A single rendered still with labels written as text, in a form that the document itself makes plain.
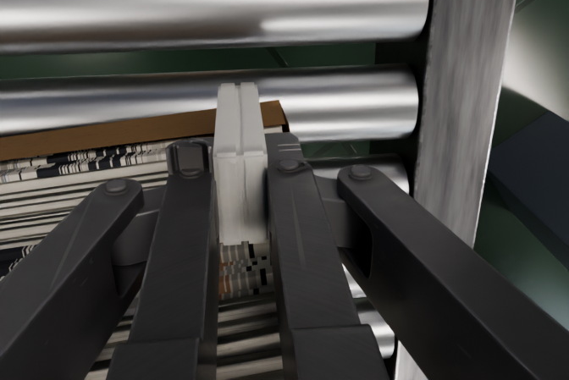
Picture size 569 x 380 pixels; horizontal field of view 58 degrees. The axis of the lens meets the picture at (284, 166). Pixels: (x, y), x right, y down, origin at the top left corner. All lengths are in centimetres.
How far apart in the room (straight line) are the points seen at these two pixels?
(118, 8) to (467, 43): 20
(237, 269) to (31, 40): 20
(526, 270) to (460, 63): 130
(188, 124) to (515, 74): 108
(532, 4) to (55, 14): 109
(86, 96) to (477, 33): 23
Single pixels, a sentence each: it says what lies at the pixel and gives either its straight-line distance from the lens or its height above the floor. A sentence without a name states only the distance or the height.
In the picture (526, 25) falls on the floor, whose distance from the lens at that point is 128.
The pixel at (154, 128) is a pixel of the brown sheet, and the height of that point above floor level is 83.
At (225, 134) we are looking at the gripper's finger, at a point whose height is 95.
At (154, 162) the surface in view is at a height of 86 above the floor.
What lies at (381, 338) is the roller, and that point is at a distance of 43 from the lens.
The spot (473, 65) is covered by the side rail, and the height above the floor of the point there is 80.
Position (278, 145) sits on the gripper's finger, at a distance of 16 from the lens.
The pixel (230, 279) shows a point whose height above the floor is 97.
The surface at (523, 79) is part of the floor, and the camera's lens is 131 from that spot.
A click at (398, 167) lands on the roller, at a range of 36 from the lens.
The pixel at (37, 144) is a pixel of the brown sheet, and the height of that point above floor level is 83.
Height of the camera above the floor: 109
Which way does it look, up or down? 64 degrees down
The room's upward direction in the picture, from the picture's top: 168 degrees clockwise
